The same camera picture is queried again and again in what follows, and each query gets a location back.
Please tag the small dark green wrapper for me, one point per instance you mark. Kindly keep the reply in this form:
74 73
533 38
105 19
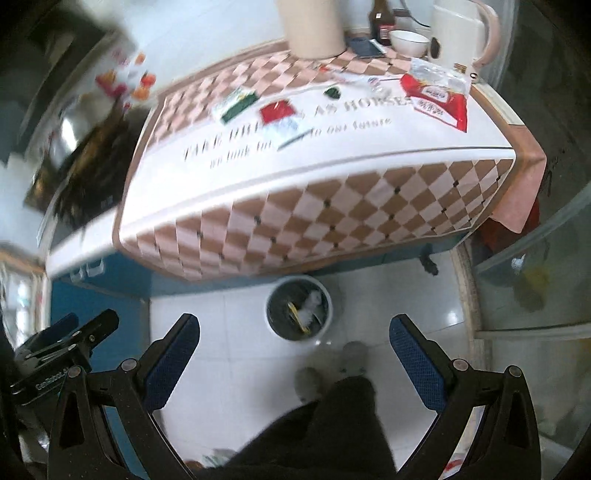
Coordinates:
332 92

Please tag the checkered printed tablecloth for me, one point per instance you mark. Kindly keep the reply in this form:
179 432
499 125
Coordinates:
323 161

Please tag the yellow wrapper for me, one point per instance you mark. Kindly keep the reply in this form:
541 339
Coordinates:
295 316

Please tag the red cloth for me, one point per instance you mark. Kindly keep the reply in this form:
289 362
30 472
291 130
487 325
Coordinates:
503 230

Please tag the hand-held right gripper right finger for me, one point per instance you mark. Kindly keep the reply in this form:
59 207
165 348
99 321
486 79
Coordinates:
416 367

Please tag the dark smartphone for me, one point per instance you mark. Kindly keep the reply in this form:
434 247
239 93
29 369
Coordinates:
364 47

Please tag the glass door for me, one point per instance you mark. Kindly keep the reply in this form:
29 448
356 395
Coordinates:
535 258

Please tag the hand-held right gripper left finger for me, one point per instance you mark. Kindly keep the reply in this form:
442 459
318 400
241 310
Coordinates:
170 367

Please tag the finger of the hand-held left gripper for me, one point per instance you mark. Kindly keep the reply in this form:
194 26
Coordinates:
92 325
64 323

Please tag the black table caster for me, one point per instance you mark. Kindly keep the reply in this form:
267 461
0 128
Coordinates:
429 264

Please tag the white crumpled tissue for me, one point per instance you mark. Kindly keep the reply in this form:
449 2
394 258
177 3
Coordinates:
310 304

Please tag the white bowl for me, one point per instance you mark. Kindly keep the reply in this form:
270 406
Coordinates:
408 44

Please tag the dark brown bundle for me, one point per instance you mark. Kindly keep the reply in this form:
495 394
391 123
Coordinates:
99 180

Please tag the white round trash bin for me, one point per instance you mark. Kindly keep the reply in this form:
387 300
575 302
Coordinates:
277 323

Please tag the clear plastic bag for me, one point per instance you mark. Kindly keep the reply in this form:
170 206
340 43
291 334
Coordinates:
436 74

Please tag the colourful stickers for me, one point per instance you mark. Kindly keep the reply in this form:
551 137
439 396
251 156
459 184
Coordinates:
127 81

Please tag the white electric kettle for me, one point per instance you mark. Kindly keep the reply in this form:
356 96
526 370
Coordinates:
457 32

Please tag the red snack bag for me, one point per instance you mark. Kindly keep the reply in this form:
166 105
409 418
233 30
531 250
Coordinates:
438 108

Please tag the brown glass bottle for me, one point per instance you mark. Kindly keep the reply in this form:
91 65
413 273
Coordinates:
381 23

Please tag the green and white wrapper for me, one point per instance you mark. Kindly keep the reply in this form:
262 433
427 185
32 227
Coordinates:
235 105

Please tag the red wrapper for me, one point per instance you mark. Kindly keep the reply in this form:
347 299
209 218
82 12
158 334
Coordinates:
277 110

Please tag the beige cylinder container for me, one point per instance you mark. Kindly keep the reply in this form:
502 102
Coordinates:
311 27

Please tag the person's black pants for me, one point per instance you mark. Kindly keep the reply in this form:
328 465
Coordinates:
323 438

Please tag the blue and white wrapper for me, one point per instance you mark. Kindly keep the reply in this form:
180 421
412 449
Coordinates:
288 128

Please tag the small clear wrapper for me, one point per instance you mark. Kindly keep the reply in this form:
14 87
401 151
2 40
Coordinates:
374 83

